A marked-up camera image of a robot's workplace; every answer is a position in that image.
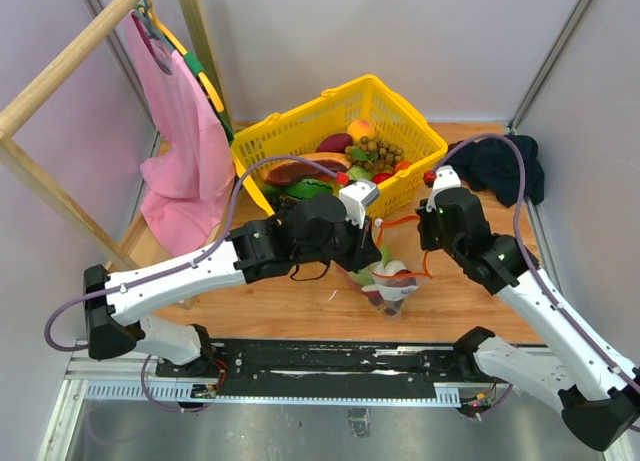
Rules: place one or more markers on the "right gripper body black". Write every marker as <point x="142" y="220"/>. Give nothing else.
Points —
<point x="432" y="237"/>

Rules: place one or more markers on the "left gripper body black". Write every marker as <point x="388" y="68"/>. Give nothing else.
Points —
<point x="347" y="246"/>

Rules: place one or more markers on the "white mushroom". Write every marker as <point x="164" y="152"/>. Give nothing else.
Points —
<point x="391" y="269"/>

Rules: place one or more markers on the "clear zip top bag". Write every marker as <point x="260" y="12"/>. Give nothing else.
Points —
<point x="393" y="238"/>

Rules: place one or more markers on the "red chili pepper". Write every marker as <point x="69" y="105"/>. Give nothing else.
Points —
<point x="402" y="285"/>

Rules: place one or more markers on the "orange fruit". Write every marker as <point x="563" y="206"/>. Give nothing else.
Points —
<point x="402" y="165"/>

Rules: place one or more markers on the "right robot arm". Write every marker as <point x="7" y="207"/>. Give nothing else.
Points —
<point x="593" y="387"/>

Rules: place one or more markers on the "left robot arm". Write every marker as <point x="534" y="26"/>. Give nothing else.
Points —
<point x="120" y="319"/>

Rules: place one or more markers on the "watermelon slice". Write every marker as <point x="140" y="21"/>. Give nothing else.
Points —
<point x="307" y="188"/>

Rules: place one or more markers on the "dark navy cloth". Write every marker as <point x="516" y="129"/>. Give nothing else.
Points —
<point x="491" y="165"/>

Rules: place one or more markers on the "black grape bunch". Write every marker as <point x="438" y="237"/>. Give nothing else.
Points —
<point x="283" y="203"/>

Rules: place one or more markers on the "green cabbage front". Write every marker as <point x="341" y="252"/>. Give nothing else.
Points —
<point x="359" y="173"/>

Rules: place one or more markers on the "red tomato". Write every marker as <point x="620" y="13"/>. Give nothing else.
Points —
<point x="381" y="177"/>

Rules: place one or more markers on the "purple sweet potato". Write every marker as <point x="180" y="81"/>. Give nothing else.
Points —
<point x="335" y="143"/>

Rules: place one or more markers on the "peach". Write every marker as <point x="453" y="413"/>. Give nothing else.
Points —
<point x="360" y="128"/>

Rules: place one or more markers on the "pink shirt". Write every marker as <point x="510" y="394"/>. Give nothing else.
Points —
<point x="187" y="187"/>

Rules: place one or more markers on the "yellow clothes hanger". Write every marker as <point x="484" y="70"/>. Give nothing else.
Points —
<point x="192" y="63"/>

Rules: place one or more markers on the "grey clothes hanger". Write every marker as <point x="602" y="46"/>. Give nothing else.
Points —
<point x="155" y="29"/>

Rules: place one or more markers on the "wooden clothes rack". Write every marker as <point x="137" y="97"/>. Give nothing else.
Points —
<point x="90" y="136"/>

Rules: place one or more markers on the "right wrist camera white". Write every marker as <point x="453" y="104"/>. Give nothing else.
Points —
<point x="441" y="179"/>

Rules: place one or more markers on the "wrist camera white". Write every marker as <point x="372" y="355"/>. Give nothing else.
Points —
<point x="356" y="198"/>
<point x="441" y="179"/>

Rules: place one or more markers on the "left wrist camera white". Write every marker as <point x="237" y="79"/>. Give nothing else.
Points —
<point x="356" y="198"/>

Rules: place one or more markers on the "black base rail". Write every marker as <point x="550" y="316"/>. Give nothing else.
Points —
<point x="317" y="369"/>

